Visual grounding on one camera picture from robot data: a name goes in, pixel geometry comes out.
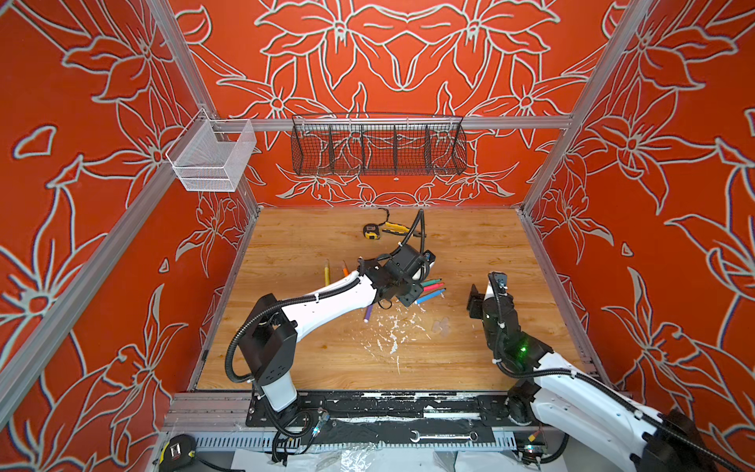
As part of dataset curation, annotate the purple marker pen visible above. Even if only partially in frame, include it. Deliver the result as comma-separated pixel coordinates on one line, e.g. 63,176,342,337
363,305,374,323

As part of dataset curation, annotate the black wire wall basket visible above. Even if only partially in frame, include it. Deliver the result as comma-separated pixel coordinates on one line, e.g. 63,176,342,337
290,112,468,177

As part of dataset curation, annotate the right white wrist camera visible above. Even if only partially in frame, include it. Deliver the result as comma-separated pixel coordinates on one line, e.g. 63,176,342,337
486,271,508,300

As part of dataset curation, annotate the clear plastic wall bin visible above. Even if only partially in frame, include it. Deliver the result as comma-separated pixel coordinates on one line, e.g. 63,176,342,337
166,119,257,193

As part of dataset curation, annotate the black tape measure foreground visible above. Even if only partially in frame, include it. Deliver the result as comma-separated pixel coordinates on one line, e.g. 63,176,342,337
158,434,197,472

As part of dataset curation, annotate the yellow black tape measure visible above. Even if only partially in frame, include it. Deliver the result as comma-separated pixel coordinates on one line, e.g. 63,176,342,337
363,223,381,240

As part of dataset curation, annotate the blue marker pen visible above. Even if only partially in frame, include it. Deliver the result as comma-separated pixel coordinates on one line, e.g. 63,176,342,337
415,289,446,305

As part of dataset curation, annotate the pink marker pen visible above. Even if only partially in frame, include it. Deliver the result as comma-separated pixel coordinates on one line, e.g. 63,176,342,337
423,282,445,293

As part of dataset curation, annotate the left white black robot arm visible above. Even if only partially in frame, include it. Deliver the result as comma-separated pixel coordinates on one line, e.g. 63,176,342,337
224,210,436,413

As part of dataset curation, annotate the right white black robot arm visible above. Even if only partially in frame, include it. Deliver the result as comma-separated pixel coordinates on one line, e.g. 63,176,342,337
467,273,737,471

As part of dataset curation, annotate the green marker pen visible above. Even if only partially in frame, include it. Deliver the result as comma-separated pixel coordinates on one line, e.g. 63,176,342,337
421,278,442,287

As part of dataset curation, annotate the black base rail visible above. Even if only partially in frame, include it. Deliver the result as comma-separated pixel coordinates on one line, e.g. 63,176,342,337
246,391,535,446

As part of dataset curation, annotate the silver wrench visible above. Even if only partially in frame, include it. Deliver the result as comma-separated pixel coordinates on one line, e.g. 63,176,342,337
410,430,479,444

